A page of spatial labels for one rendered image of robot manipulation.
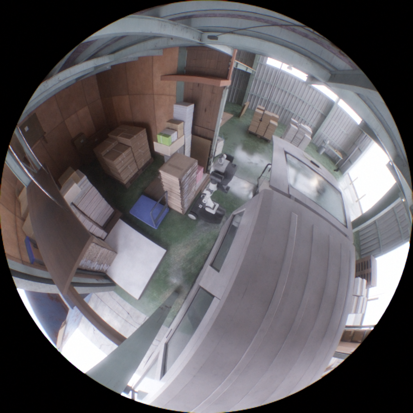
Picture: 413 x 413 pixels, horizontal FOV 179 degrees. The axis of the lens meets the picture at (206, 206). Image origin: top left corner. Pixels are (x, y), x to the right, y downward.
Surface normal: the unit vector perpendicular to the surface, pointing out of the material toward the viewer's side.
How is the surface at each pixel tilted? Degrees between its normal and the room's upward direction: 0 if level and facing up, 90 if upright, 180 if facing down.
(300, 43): 90
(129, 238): 0
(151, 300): 0
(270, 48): 90
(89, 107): 90
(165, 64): 90
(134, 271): 0
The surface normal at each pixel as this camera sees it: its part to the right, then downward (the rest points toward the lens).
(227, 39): -0.43, 0.76
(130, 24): 0.89, 0.44
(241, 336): 0.06, -0.52
